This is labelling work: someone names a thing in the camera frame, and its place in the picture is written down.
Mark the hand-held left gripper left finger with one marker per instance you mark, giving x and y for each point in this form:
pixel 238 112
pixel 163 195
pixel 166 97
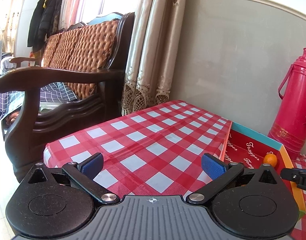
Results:
pixel 93 166

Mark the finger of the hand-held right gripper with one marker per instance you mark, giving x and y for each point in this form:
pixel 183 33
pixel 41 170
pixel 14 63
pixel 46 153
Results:
pixel 290 174

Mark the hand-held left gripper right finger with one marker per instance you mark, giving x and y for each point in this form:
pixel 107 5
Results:
pixel 213 166

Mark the small orange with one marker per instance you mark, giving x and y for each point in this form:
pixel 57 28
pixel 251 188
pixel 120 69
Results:
pixel 270 159

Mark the colourful cardboard box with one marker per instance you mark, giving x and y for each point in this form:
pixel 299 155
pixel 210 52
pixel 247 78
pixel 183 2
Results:
pixel 243 142

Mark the dark wooden sofa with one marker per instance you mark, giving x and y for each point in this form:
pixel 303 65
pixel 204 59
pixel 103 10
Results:
pixel 68 120

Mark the red white checkered tablecloth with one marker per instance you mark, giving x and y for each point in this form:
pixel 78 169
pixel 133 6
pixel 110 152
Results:
pixel 143 142

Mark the red thermos flask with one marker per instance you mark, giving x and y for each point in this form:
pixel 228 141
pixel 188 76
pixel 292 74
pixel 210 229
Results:
pixel 293 105

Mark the dark plaid blanket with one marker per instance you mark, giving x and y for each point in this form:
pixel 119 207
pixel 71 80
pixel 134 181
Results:
pixel 55 92

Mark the brown woven seat cushion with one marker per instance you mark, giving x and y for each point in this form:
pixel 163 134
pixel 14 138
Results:
pixel 80 50

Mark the wooden armchair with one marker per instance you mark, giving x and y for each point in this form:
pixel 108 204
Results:
pixel 25 60

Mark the beige curtain with lace hem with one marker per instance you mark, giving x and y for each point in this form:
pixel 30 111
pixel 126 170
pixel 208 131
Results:
pixel 153 42

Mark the blue cushion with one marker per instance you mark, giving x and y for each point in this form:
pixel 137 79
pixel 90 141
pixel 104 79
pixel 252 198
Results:
pixel 106 17

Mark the black hanging coat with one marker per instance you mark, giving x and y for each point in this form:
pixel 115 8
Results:
pixel 34 22

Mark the black puffer jacket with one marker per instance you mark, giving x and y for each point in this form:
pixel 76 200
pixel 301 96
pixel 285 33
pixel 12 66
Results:
pixel 51 15

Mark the pink sheer curtain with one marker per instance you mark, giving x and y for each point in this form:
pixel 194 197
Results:
pixel 78 5

